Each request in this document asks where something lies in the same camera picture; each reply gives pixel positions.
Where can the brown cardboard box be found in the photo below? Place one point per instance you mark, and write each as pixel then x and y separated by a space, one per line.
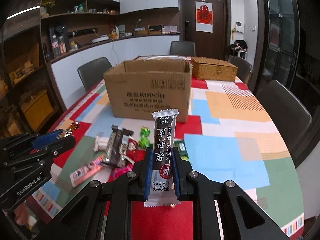
pixel 137 88

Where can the gold candy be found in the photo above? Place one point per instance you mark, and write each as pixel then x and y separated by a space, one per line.
pixel 67 129

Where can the green candy wrapper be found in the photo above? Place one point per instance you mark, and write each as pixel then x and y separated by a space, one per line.
pixel 144 141

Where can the woven wicker basket box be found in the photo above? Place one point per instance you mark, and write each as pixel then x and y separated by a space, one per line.
pixel 213 69

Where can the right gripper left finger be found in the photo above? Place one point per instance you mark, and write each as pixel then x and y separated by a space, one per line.
pixel 148 168

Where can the black white striped snack pack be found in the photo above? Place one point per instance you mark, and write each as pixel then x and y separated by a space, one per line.
pixel 117 147

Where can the dark chair far end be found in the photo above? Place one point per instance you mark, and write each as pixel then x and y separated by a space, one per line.
pixel 182 48

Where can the colourful patchwork tablecloth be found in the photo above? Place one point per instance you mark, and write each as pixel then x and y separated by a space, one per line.
pixel 228 135

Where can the dark chair left side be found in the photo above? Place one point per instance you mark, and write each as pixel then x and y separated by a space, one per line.
pixel 92 72

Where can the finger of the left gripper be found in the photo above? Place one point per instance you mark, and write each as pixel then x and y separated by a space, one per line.
pixel 47 138
pixel 59 147

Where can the white shoe rack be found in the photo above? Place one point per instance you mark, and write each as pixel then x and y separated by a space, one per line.
pixel 239 48

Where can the red fu door poster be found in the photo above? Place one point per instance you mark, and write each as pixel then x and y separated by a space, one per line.
pixel 204 16

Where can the left hand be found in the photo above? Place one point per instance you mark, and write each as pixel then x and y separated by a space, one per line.
pixel 24 216

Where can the glass door cabinet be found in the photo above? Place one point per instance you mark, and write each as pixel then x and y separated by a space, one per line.
pixel 281 43

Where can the pink snack bar wrapper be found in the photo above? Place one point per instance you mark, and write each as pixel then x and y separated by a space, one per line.
pixel 86 171

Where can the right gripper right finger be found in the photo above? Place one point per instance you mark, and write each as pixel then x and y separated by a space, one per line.
pixel 175 171

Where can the white wall intercom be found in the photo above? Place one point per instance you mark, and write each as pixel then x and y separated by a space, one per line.
pixel 239 27

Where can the dark brown door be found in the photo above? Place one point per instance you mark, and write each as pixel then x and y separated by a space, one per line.
pixel 212 45

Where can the green biscuit snack pack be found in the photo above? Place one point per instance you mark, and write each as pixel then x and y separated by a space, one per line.
pixel 181 149

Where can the black fruit leather snack bar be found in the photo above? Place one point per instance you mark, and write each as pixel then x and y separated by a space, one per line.
pixel 161 190

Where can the dark chair right near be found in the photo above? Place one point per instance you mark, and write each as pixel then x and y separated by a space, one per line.
pixel 289 115

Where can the red love snack pack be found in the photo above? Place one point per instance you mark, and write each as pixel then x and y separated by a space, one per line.
pixel 131 147

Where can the dark chair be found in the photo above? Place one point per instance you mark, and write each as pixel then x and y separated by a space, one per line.
pixel 289 115
pixel 244 67
pixel 92 72

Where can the white pastry packet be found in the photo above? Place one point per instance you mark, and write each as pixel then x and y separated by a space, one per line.
pixel 101 143

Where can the dark chair right far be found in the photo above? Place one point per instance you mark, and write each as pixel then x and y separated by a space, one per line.
pixel 244 67

